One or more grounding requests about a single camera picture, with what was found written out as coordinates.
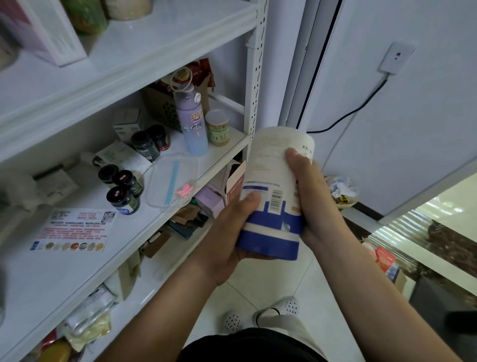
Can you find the person's left hand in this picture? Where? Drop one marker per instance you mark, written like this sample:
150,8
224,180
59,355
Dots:
223,246

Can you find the person's right hand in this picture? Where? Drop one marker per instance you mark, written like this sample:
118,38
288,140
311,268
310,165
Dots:
320,216

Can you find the white and blue canister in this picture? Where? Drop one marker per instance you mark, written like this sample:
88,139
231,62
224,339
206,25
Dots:
272,194

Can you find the brown cardboard box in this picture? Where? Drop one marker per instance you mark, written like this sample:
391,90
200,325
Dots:
395,280

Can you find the white metal shelving unit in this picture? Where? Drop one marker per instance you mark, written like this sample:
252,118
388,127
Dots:
112,74

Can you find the white striped canister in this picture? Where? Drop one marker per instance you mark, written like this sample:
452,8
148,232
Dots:
128,7

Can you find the green canister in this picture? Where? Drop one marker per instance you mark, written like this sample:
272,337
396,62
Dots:
86,15

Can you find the pink cherry blossom box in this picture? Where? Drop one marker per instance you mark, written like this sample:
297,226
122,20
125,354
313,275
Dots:
45,30

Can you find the beige ribbed canister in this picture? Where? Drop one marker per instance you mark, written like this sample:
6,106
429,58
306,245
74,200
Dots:
4,52

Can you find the person's left forearm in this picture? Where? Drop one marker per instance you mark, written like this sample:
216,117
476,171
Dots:
156,317

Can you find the person's right forearm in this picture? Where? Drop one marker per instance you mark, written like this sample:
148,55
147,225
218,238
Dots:
380,298

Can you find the person's white shoe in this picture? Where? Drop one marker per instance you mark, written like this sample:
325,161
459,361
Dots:
232,321
279,306

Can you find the person's black clothing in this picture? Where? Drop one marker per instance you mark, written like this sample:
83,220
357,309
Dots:
250,347

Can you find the person's grey trousers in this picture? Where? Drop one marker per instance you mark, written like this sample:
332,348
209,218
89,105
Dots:
291,328

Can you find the waste basket with rubbish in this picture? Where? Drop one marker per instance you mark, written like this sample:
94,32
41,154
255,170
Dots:
341,192

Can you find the clear plastic container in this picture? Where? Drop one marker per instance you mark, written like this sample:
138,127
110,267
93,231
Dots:
170,180

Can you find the small dark bottle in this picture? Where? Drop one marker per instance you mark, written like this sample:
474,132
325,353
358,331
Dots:
121,200
128,181
108,173

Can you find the small green jar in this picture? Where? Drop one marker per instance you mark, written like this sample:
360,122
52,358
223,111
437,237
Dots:
217,128

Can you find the dark brown pill jar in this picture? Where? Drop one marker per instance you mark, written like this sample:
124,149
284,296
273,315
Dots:
144,146
159,137

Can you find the lavender bottle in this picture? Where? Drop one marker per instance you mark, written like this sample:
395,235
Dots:
191,119

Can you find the white colourful sticker sheet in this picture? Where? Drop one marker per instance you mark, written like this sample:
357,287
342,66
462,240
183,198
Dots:
71,230

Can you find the white standing air conditioner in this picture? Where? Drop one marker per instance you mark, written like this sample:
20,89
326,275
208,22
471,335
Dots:
294,60

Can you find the dark grey furniture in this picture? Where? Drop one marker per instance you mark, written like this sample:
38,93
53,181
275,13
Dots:
447,317

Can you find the white wall socket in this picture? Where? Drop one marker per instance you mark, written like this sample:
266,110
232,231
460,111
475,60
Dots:
395,57

